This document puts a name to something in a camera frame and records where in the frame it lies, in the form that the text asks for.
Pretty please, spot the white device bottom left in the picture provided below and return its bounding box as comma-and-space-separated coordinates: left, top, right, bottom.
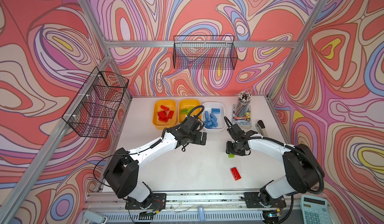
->
84, 211, 108, 224

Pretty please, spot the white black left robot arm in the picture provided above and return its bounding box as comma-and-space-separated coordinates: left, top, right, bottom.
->
103, 116, 207, 207

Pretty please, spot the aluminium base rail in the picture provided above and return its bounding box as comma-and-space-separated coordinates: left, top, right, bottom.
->
77, 189, 304, 224

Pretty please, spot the clear cup of pencils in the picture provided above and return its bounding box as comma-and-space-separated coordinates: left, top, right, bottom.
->
234, 91, 252, 117

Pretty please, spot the yellow plastic bin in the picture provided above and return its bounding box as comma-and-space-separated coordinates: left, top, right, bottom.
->
152, 99, 178, 130
178, 99, 201, 123

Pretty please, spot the black wire basket wall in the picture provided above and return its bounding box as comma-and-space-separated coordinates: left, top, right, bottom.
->
62, 67, 129, 139
173, 34, 238, 70

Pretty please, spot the Andy Griffiths paperback book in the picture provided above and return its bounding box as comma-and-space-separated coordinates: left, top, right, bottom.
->
232, 104, 252, 129

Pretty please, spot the blue lego brick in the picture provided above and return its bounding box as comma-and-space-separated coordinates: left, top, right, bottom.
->
211, 119, 218, 128
204, 111, 210, 121
204, 121, 215, 129
210, 113, 217, 122
211, 108, 221, 114

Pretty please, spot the black and silver stapler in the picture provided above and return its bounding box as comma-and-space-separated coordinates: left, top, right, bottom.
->
255, 120, 268, 137

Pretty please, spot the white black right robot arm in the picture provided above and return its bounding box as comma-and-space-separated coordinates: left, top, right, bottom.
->
226, 122, 325, 207

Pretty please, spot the right yellow plastic bin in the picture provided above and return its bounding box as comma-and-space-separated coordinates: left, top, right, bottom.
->
178, 99, 201, 123

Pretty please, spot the black wire basket back wall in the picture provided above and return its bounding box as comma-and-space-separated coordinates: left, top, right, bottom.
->
173, 34, 238, 70

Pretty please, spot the white plastic bin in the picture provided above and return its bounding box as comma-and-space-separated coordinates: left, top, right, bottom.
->
203, 102, 226, 131

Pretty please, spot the left yellow plastic bin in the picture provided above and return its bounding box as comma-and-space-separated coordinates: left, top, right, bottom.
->
152, 99, 178, 130

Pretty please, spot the black wire basket left wall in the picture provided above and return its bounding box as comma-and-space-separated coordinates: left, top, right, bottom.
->
62, 67, 129, 139

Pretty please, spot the white desk calculator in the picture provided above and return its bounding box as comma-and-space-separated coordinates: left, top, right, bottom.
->
300, 195, 332, 224

